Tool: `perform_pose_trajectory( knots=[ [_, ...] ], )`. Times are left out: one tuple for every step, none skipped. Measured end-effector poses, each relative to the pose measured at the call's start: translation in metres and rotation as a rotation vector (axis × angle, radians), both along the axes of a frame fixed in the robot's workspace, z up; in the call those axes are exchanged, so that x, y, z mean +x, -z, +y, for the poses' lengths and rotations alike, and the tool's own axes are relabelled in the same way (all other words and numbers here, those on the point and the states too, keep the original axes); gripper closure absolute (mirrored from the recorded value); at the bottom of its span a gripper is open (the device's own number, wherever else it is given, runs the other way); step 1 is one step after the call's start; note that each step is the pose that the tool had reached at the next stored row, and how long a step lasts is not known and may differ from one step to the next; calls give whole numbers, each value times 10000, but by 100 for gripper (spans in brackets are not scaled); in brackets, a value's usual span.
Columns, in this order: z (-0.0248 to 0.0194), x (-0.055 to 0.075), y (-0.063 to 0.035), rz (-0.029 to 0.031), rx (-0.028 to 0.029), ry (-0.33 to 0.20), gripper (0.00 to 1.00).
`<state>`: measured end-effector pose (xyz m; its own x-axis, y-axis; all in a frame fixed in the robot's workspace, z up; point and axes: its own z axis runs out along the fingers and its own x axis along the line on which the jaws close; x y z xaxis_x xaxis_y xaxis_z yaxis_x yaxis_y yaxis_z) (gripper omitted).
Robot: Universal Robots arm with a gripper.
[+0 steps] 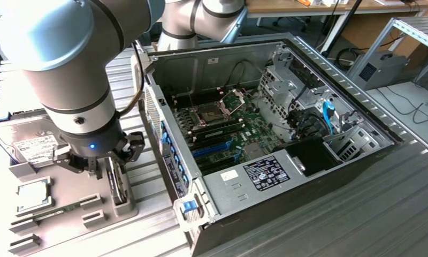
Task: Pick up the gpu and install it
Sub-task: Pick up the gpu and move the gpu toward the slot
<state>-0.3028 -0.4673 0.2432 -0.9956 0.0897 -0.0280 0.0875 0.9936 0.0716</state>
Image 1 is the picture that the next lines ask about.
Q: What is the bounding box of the silver CPU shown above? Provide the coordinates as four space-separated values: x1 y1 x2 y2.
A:
16 183 55 214

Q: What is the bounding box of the grey box with vent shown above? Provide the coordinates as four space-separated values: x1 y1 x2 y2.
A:
347 50 413 91

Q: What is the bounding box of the wooden desk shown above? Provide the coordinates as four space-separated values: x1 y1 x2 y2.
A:
244 0 428 53

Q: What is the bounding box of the blue case release latch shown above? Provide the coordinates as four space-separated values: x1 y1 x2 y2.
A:
182 200 198 214

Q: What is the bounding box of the open PC case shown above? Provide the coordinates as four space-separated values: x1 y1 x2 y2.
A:
131 32 406 257

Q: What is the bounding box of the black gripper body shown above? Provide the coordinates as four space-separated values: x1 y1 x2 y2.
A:
59 125 128 161

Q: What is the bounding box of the silver socket cover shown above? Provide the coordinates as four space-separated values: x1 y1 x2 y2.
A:
219 89 251 113

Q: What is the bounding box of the blue expansion slot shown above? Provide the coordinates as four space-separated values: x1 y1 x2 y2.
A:
191 143 231 158

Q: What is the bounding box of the silver power supply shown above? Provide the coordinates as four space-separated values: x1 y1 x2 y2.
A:
202 148 310 216

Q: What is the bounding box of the coiled cable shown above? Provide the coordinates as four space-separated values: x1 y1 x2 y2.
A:
335 47 358 69

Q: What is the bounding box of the black RAM stick white label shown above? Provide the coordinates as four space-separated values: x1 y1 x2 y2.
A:
190 122 247 140

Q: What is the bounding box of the black office chair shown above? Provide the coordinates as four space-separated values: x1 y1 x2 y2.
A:
255 16 310 32

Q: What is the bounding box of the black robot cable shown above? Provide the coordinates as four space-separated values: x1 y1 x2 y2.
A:
118 40 147 118

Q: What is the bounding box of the blue disk wire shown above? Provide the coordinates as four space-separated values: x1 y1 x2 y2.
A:
321 99 341 137

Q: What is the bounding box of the CPU socket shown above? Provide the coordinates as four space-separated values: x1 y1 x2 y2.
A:
196 103 226 126

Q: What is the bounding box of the hard disk with blue rails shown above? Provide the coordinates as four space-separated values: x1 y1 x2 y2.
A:
0 109 72 169

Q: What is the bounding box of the grey parts rack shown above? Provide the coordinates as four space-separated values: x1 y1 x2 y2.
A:
7 156 140 255

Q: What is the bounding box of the black floor cable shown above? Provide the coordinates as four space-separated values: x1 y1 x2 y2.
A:
377 85 428 128

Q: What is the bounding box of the orange white small box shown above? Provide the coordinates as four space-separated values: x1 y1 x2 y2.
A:
299 0 347 7

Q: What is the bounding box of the aluminium slat table frame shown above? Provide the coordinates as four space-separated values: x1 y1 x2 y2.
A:
355 14 428 89

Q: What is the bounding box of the thin socket locking lever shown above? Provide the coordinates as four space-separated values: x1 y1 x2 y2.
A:
187 87 196 111

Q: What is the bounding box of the green motherboard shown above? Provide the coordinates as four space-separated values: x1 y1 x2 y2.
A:
171 88 290 175

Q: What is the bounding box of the black stand pole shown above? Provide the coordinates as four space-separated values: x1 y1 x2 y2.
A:
323 0 365 56

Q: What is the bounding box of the silver disk bay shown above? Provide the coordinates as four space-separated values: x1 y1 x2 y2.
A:
323 125 397 164

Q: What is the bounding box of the green RAM stick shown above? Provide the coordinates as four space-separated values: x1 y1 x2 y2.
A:
32 202 86 222

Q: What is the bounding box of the black desk item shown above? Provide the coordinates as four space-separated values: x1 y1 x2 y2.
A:
374 0 421 5

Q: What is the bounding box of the green graphics card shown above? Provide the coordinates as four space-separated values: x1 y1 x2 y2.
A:
106 156 128 207

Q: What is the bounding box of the silver chipset heatsink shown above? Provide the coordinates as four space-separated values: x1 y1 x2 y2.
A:
243 142 268 159

